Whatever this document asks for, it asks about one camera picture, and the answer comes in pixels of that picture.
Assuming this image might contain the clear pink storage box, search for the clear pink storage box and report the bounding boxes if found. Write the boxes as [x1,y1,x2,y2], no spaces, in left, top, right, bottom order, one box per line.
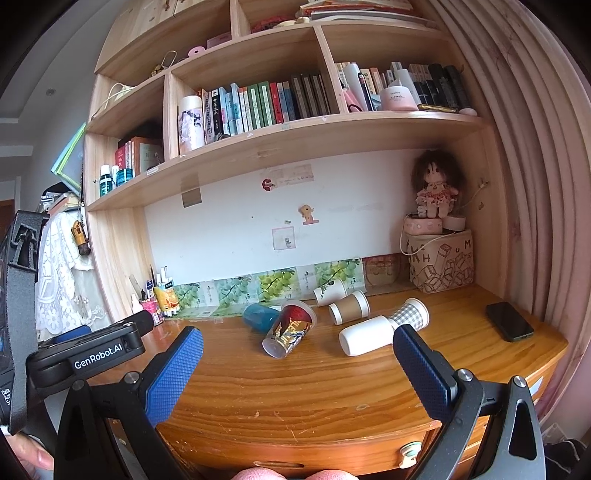
[362,256,402,289]

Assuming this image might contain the dark cloth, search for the dark cloth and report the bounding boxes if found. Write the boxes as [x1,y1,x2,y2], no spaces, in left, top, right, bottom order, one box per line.
[540,425,588,480]

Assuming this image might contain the pink pen holder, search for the pink pen holder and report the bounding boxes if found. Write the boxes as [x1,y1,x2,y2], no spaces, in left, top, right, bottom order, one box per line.
[139,298,164,325]

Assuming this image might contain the white lace cloth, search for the white lace cloth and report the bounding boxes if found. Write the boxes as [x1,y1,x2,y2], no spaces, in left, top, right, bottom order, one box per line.
[36,215,109,333]

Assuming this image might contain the pink dotted box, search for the pink dotted box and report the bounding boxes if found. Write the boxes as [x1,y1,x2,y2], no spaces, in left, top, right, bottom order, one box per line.
[403,213,446,237]

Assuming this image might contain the person's right hand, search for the person's right hand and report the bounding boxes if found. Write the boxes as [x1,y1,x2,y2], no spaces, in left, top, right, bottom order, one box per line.
[230,466,348,480]

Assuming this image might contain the green framed board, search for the green framed board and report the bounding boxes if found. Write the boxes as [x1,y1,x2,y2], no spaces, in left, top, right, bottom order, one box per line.
[51,122,88,195]

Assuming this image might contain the round adhesive hook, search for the round adhesive hook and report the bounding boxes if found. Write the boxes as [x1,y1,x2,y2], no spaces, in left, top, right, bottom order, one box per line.
[397,440,423,470]

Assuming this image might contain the row of books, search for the row of books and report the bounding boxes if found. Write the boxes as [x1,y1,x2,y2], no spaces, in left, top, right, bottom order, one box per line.
[201,69,332,141]
[335,60,472,112]

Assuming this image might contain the red boxed books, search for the red boxed books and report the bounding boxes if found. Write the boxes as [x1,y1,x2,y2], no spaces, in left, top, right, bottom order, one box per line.
[115,136,165,178]

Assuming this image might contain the printed canvas bag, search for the printed canvas bag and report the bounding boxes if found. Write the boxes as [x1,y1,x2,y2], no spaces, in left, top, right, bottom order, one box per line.
[406,228,475,294]

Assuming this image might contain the plain white cup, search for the plain white cup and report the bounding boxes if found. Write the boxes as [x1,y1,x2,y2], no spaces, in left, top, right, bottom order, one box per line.
[338,316,397,357]

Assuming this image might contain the white printed cylinder box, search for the white printed cylinder box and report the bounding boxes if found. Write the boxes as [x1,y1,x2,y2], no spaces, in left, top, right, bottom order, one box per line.
[178,95,206,155]

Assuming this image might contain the person's left hand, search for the person's left hand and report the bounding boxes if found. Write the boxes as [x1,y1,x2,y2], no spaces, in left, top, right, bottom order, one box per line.
[7,434,55,472]

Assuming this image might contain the brown hanging keychain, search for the brown hanging keychain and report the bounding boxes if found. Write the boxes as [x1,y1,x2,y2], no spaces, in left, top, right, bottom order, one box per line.
[73,219,92,257]

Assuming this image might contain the brown-haired doll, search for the brown-haired doll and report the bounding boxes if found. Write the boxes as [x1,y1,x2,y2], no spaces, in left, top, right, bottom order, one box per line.
[412,148,465,220]

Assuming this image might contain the white jar on shelf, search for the white jar on shelf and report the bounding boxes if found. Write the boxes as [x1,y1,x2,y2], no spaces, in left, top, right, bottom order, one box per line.
[381,85,419,112]

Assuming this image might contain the white charger cable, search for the white charger cable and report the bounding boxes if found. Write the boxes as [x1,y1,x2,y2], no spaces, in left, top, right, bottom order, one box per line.
[399,228,465,257]

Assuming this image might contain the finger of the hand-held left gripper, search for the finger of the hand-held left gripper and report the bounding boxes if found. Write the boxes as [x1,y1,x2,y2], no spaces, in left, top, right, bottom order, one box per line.
[39,324,93,347]
[117,310,155,336]

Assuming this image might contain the stack of papers and books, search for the stack of papers and books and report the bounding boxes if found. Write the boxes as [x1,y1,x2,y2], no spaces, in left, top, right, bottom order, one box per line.
[300,0,430,24]

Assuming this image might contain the brown paper cup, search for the brown paper cup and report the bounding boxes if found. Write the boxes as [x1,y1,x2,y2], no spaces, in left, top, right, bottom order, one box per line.
[328,290,371,325]

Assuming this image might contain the grape printed paper strip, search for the grape printed paper strip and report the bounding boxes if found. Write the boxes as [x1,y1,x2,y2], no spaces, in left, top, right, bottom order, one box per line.
[173,258,365,319]

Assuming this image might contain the white paper cup green print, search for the white paper cup green print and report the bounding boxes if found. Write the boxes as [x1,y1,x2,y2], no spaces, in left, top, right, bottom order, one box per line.
[313,277,348,308]

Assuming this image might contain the grey checkered cup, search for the grey checkered cup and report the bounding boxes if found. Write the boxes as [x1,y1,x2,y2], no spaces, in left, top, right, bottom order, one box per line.
[387,298,430,332]

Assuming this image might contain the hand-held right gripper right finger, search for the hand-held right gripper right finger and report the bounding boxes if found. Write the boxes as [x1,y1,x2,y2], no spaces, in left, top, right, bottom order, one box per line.
[392,324,555,480]

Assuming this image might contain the pink square wall sticker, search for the pink square wall sticker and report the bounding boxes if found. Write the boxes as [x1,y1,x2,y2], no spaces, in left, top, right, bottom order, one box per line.
[271,227,296,251]

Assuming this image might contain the wooden bookshelf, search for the wooden bookshelf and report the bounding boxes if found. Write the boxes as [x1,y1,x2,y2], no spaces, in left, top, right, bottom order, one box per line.
[83,0,509,324]

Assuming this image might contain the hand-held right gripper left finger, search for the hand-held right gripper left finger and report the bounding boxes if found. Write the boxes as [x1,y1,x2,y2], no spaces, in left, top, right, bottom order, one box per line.
[54,326,206,480]

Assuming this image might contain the black smartphone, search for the black smartphone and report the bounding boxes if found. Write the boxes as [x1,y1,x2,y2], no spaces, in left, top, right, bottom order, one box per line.
[485,302,535,343]

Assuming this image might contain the blue cup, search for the blue cup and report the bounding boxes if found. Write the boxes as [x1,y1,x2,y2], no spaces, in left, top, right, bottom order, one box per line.
[242,302,282,334]

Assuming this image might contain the red patterned paper cup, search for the red patterned paper cup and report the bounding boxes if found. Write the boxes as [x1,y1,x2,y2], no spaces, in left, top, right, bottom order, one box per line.
[262,300,318,360]

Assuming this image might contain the orange tube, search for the orange tube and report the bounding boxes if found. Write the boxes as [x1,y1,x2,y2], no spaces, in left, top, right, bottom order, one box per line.
[154,286,174,317]

